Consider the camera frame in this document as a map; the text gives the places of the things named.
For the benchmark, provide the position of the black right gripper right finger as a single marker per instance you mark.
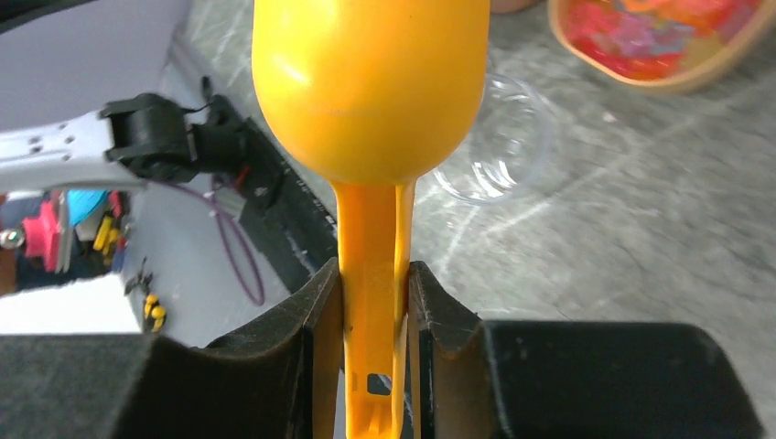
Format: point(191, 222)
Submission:
point(489, 378)

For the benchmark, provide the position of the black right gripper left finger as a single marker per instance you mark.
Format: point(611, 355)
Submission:
point(274, 377)

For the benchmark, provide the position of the clear plastic jar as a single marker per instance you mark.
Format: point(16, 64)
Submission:
point(506, 146)

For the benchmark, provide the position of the yellow plastic scoop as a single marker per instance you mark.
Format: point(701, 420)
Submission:
point(371, 95)

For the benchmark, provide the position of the yellow oval gummy tray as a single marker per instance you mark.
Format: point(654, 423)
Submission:
point(661, 46)

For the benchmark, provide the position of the pink oval lollipop tray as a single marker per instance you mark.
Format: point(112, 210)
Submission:
point(503, 7)

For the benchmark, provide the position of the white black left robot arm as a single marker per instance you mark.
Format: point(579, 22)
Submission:
point(122, 146)

